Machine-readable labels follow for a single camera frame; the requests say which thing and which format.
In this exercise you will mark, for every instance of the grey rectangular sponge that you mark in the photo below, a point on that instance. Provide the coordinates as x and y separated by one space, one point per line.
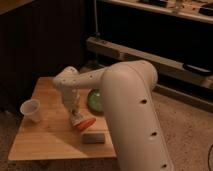
93 138

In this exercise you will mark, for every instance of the wooden table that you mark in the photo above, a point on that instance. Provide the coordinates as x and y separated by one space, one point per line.
54 137

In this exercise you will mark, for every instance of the white plastic cup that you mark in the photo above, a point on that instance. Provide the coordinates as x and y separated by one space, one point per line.
31 109

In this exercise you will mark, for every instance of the grey metal beam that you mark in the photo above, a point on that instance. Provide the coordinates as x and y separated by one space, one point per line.
165 66

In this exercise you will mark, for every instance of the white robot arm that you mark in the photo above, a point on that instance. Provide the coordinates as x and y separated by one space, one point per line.
125 95

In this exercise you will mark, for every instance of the green ceramic bowl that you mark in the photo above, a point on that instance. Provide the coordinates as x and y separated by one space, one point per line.
93 100

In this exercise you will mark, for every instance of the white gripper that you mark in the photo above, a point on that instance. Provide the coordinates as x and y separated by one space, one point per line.
70 100

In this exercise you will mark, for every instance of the background shelf counter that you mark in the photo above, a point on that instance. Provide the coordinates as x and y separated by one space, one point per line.
187 9

